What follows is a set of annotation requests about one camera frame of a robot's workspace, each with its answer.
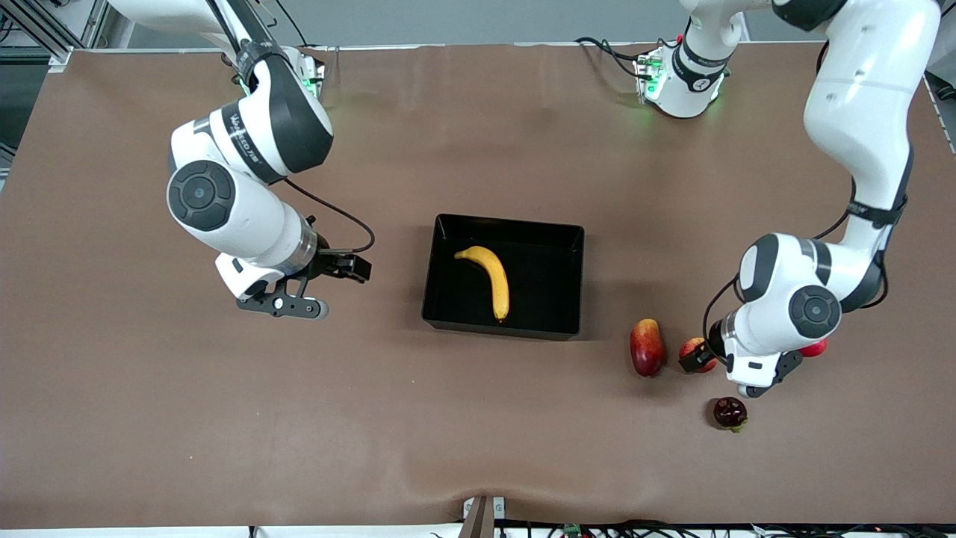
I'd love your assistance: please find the red yellow apple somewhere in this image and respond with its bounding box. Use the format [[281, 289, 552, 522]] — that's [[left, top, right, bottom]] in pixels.
[[679, 338, 719, 374]]

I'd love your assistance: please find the yellow banana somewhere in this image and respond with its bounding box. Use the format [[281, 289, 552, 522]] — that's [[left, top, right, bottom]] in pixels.
[[453, 245, 511, 324]]

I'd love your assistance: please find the black plastic tray box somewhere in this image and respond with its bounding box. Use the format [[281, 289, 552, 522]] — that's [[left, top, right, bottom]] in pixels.
[[420, 214, 585, 342]]

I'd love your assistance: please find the red yellow mango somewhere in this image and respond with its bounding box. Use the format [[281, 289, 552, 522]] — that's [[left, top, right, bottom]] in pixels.
[[630, 318, 666, 377]]

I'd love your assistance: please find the dark purple mangosteen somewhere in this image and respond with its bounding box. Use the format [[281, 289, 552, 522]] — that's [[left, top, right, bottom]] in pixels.
[[713, 397, 749, 433]]

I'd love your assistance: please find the brown table cover mat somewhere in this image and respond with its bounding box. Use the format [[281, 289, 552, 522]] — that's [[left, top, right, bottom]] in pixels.
[[0, 41, 956, 528]]

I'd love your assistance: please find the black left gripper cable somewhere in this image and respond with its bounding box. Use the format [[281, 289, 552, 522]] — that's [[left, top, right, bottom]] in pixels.
[[701, 275, 748, 363]]

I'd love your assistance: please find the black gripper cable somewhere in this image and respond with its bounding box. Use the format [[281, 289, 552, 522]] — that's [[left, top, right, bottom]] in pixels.
[[701, 275, 748, 363], [284, 178, 376, 255]]

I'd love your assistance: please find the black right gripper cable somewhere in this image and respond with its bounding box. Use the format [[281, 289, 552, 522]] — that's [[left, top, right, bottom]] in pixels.
[[284, 178, 376, 255]]

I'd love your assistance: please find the black right base cable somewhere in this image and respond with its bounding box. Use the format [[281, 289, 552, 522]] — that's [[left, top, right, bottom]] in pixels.
[[275, 0, 308, 47]]

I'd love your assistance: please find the black base cable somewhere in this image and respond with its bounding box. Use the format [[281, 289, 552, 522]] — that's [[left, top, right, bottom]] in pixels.
[[275, 0, 308, 47], [574, 36, 654, 80]]

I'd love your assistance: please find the black left base cable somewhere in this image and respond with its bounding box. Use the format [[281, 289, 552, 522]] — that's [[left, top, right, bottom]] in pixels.
[[574, 36, 654, 80]]

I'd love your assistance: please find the aluminium frame profile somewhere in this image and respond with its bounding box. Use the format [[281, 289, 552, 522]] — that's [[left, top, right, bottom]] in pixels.
[[0, 0, 107, 69]]

